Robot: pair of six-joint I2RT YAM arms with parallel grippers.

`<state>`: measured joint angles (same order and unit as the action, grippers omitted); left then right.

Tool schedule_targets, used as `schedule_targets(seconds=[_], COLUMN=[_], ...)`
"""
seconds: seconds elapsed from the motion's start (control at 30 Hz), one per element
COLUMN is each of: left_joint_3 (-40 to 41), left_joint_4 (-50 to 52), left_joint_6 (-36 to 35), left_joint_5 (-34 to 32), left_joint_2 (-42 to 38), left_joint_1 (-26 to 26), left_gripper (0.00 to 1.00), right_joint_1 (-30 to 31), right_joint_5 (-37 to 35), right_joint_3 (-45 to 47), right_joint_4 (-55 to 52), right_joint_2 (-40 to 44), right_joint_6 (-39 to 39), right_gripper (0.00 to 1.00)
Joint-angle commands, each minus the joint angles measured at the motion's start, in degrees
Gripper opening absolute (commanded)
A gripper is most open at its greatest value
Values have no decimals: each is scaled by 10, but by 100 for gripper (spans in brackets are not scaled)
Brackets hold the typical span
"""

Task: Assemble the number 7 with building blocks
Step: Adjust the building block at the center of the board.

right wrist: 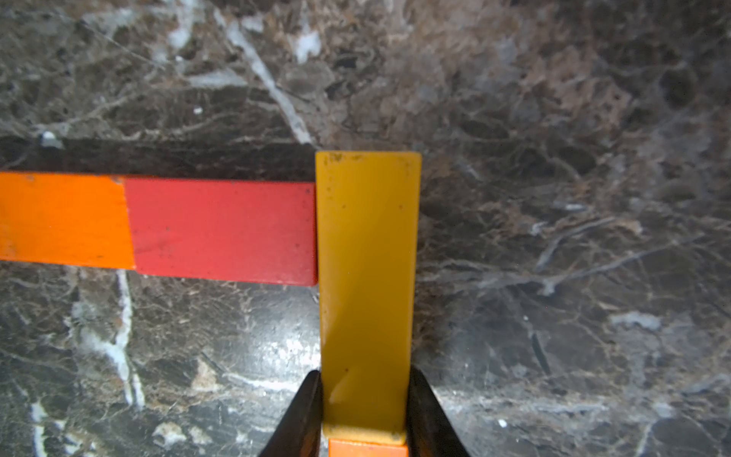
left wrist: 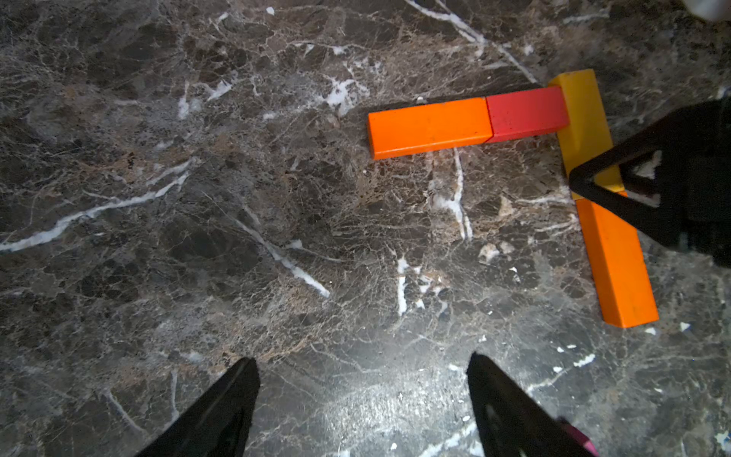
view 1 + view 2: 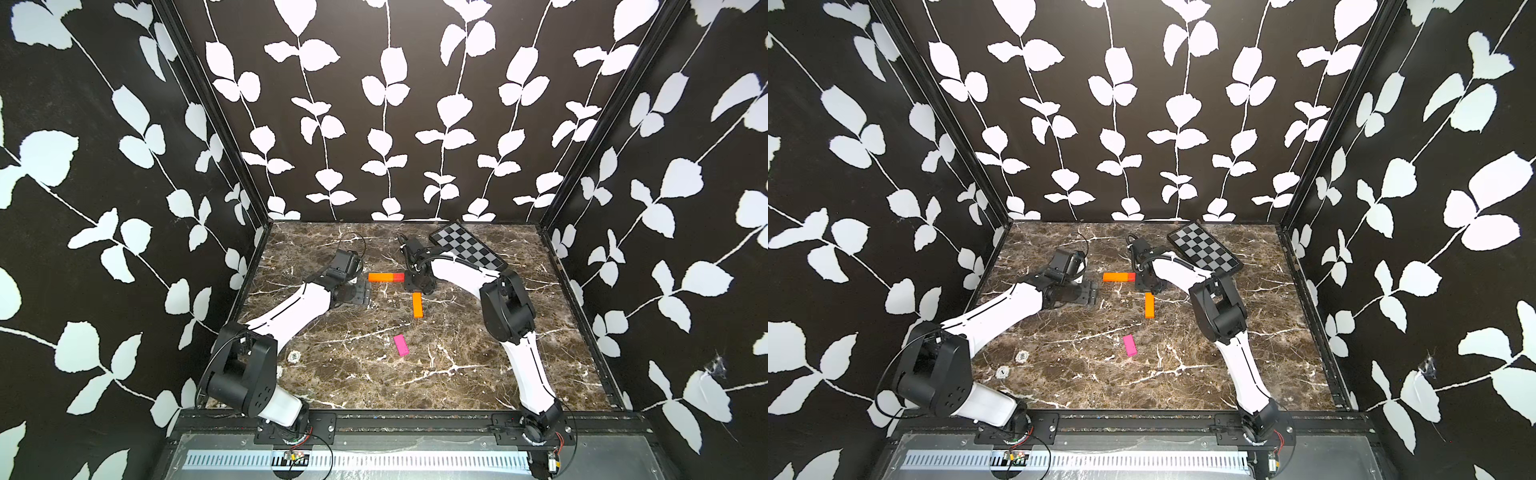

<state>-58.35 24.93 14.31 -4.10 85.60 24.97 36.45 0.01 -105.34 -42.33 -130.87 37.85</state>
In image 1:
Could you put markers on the orange block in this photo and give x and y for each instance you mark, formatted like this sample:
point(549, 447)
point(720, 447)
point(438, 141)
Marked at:
point(65, 219)
point(345, 448)

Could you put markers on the red-orange small block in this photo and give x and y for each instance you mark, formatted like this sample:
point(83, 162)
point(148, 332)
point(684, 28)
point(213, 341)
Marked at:
point(243, 231)

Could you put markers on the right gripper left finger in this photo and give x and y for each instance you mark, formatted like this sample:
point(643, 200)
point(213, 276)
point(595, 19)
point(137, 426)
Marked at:
point(298, 433)

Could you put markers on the yellow block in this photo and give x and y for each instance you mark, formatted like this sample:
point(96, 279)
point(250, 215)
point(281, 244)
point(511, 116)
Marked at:
point(367, 229)

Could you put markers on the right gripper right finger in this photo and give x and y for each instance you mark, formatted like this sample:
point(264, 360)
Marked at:
point(429, 432)

